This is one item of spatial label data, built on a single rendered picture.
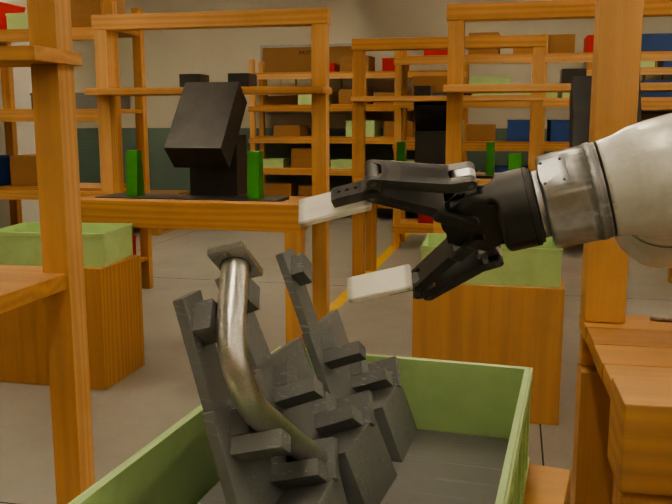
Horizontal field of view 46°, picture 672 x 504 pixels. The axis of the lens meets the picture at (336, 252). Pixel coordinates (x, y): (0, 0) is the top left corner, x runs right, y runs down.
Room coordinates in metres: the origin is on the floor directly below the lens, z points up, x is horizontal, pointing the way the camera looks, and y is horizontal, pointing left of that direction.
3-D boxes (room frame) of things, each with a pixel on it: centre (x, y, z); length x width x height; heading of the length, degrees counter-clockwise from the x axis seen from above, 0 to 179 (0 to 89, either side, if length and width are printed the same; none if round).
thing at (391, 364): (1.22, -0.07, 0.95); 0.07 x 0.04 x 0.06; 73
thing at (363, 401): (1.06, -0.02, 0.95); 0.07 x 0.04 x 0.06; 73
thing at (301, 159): (11.27, -0.30, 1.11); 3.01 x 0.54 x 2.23; 77
